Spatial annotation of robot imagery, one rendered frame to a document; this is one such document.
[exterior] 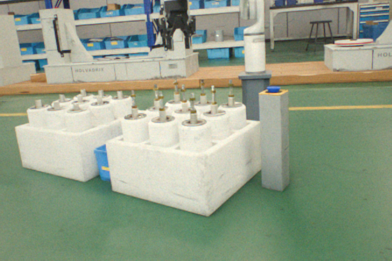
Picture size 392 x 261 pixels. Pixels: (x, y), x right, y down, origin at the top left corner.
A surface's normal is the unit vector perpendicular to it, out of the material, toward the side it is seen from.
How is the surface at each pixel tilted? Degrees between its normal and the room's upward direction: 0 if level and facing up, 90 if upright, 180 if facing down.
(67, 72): 90
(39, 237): 0
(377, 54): 90
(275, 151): 90
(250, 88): 90
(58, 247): 0
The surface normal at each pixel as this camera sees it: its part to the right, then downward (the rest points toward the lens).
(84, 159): 0.84, 0.07
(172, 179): -0.55, 0.24
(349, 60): -0.22, 0.25
